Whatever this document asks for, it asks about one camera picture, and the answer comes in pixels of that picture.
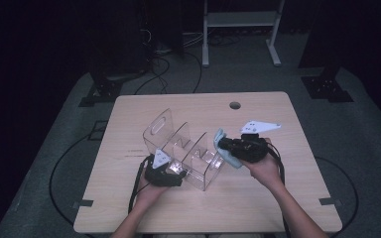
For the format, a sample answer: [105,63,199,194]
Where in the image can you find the left hand-held gripper black cable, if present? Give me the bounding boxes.
[127,155,155,214]

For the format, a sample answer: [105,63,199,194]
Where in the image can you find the clear acrylic divided organizer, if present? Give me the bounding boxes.
[142,107,226,192]

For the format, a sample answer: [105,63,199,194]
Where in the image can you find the black tape square outline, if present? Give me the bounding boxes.
[87,120,110,142]

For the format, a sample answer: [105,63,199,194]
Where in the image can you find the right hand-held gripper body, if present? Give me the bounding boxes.
[229,120,282,163]

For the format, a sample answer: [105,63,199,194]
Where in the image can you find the black floor cable loop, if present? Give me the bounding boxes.
[49,132,359,238]

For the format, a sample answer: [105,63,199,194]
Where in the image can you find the person's right hand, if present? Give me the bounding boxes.
[242,137,286,193]

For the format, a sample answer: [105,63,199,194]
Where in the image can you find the light blue cleaning cloth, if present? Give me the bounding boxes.
[212,128,244,170]

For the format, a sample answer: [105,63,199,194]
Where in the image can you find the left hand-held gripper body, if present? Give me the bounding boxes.
[144,148,180,187]

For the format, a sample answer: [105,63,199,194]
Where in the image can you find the right hand-held gripper black cable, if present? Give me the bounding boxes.
[266,145,292,238]

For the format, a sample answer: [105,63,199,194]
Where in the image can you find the black stand base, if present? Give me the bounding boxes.
[77,70,147,108]
[299,65,355,103]

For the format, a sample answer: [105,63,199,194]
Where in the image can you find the person's left hand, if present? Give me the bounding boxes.
[135,178,171,209]

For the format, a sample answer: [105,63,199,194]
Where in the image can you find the grey tape strip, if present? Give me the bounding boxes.
[71,198,94,209]
[318,196,342,206]

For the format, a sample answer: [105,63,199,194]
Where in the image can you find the white metal stand frame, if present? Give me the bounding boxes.
[201,0,286,68]

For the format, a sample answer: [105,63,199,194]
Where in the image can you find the hand-held gripper black cable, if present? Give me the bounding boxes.
[266,145,292,238]
[127,155,155,214]

